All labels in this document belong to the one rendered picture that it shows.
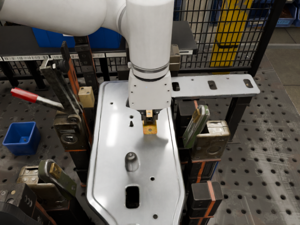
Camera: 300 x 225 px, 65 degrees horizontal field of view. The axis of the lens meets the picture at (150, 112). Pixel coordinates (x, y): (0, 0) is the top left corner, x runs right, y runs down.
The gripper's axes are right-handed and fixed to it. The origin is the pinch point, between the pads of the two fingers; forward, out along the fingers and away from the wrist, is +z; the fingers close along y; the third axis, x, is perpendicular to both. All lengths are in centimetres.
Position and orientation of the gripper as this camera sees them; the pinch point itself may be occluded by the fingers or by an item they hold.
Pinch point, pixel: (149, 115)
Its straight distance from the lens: 62.8
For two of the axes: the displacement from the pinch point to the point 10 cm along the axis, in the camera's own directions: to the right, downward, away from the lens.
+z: 0.0, 6.7, 7.4
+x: -0.6, -7.4, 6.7
